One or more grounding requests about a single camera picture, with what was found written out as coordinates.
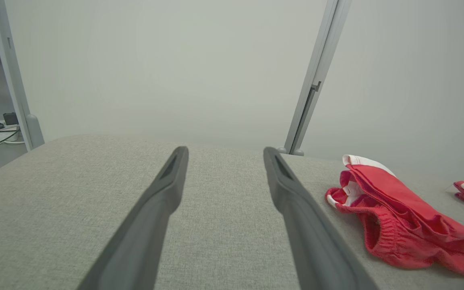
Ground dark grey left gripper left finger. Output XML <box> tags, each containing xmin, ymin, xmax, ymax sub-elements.
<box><xmin>77</xmin><ymin>146</ymin><xmax>189</xmax><ymax>290</ymax></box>

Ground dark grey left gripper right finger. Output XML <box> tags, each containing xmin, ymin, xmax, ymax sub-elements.
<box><xmin>263</xmin><ymin>147</ymin><xmax>379</xmax><ymax>290</ymax></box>

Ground red shorts with white band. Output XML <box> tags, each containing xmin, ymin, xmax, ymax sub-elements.
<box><xmin>325</xmin><ymin>155</ymin><xmax>464</xmax><ymax>279</ymax></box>

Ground white power strip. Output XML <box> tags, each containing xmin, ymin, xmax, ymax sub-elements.
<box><xmin>0</xmin><ymin>121</ymin><xmax>21</xmax><ymax>143</ymax></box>

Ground grey double partition post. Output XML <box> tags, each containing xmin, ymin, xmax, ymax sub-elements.
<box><xmin>277</xmin><ymin>0</ymin><xmax>352</xmax><ymax>156</ymax></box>

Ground grey single partition post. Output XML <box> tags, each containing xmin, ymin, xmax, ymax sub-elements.
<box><xmin>0</xmin><ymin>0</ymin><xmax>45</xmax><ymax>151</ymax></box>

